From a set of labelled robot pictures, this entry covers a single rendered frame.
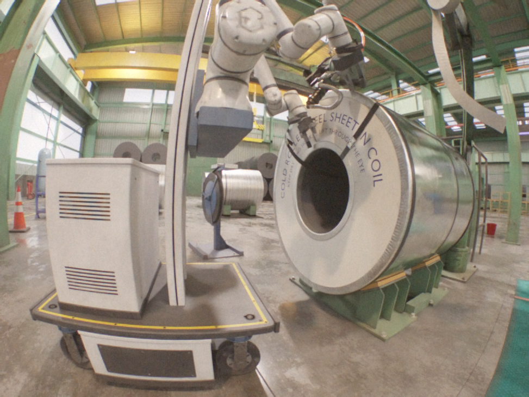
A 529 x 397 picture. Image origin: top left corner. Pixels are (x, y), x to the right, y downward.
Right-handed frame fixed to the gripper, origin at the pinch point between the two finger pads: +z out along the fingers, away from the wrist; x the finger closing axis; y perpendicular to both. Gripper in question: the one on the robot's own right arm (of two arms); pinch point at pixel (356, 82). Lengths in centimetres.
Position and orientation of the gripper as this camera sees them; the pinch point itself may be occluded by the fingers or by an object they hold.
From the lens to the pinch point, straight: 98.4
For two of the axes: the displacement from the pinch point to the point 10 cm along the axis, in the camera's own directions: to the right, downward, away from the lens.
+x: -8.0, 6.0, 0.0
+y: -3.5, -4.7, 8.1
